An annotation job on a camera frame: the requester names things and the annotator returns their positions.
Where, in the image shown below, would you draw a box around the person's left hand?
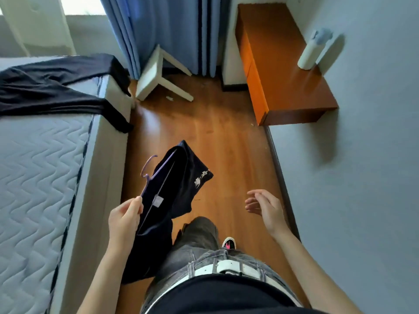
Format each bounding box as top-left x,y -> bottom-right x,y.
108,196 -> 144,257

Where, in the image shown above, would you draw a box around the person's right hand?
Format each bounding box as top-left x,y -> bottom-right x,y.
244,189 -> 290,241

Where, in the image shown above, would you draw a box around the purple wire hanger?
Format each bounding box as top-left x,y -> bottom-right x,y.
137,148 -> 179,234

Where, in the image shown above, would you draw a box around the bed with white quilted mattress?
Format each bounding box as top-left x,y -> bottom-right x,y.
0,55 -> 133,314

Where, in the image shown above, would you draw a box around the black long pants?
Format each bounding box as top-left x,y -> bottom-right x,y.
0,53 -> 134,134

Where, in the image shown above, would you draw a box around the person's left forearm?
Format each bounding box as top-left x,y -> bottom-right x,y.
77,248 -> 128,314

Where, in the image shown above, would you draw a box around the person's right forearm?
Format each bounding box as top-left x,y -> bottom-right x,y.
271,230 -> 362,314

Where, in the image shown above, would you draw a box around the person's white belt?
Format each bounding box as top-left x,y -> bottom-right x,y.
144,259 -> 303,311

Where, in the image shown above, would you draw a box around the person's grey trousers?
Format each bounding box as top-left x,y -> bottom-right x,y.
140,216 -> 303,314

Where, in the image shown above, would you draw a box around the person's black top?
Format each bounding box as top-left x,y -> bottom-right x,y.
147,283 -> 328,314

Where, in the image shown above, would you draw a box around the white stool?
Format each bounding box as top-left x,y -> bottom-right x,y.
135,44 -> 194,103

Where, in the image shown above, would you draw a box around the white spray bottle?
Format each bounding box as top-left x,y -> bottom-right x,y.
297,28 -> 334,71

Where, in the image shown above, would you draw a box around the blue curtain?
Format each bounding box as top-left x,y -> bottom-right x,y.
98,0 -> 230,81

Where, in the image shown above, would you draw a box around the orange wooden wall shelf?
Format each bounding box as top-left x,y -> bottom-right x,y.
235,3 -> 339,126

